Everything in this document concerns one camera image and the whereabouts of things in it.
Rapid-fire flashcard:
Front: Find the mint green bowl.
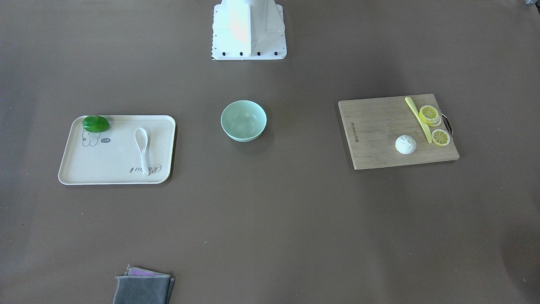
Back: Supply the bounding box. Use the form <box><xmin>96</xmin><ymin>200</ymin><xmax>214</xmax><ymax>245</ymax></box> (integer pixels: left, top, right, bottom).
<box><xmin>220</xmin><ymin>100</ymin><xmax>267</xmax><ymax>142</ymax></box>

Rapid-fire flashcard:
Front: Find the white ceramic spoon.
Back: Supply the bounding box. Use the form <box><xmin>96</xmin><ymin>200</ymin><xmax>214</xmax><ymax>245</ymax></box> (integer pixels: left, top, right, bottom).
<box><xmin>135</xmin><ymin>128</ymin><xmax>150</xmax><ymax>176</ymax></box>

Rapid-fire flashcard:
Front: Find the bamboo cutting board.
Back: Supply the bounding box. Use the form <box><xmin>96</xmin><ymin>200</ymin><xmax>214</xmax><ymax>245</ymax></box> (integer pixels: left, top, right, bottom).
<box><xmin>338</xmin><ymin>96</ymin><xmax>460</xmax><ymax>170</ymax></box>

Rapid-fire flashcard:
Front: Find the yellow plastic knife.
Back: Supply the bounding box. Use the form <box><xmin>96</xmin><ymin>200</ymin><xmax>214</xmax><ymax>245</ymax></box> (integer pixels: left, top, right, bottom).
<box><xmin>405</xmin><ymin>96</ymin><xmax>432</xmax><ymax>144</ymax></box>

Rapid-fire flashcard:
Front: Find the cream rabbit serving tray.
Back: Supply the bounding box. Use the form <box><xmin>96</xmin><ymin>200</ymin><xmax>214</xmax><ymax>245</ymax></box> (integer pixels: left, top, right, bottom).
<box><xmin>58</xmin><ymin>115</ymin><xmax>176</xmax><ymax>185</ymax></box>

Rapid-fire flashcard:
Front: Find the upper lemon slice stack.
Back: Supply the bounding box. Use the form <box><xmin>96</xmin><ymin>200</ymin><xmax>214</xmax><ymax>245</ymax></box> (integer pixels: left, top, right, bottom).
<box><xmin>418</xmin><ymin>105</ymin><xmax>442</xmax><ymax>127</ymax></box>

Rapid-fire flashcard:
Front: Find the lower lemon slice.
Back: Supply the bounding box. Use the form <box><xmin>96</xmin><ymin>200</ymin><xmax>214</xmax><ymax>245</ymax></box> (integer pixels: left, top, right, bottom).
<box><xmin>431</xmin><ymin>129</ymin><xmax>451</xmax><ymax>147</ymax></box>

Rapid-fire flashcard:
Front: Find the green bell pepper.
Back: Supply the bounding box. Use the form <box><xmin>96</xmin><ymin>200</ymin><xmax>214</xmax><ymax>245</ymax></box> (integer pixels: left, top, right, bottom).
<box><xmin>82</xmin><ymin>115</ymin><xmax>110</xmax><ymax>133</ymax></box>

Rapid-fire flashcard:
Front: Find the purple folded cloth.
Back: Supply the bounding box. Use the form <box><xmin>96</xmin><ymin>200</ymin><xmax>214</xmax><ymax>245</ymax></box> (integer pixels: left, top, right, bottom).
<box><xmin>125</xmin><ymin>268</ymin><xmax>160</xmax><ymax>276</ymax></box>

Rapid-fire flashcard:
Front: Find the grey folded cloth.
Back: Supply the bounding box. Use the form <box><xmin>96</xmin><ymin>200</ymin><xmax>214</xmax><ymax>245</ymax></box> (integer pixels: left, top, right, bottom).
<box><xmin>113</xmin><ymin>266</ymin><xmax>175</xmax><ymax>304</ymax></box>

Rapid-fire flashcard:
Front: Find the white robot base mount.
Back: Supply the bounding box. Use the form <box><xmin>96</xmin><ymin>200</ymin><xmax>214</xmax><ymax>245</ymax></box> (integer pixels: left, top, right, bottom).
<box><xmin>211</xmin><ymin>0</ymin><xmax>287</xmax><ymax>60</ymax></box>

